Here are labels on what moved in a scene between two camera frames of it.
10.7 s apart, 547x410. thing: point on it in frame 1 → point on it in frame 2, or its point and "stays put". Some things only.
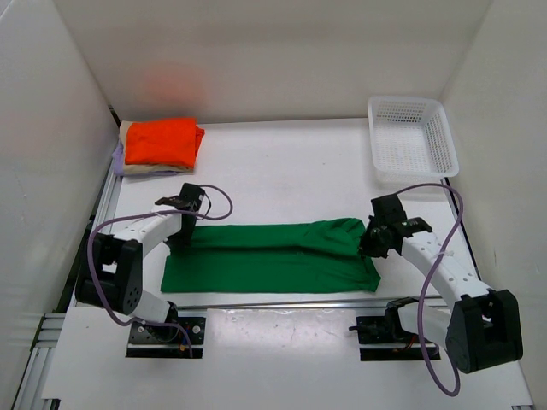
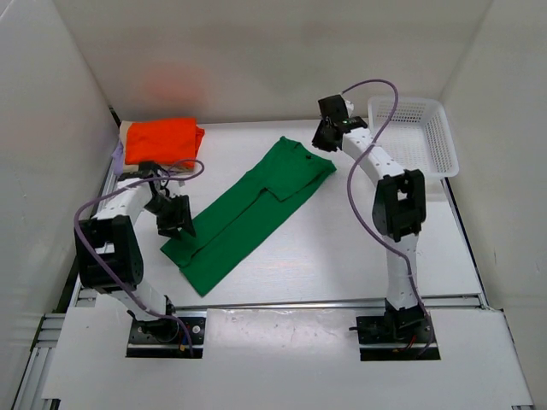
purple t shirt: x=118 y=157 stays put
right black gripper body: x=370 y=242 → x=323 y=137
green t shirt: x=320 y=256 → x=289 y=167
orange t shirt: x=173 y=143 stays put
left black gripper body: x=182 y=233 → x=173 y=212
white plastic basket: x=411 y=141 stays put
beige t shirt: x=132 y=168 stays put
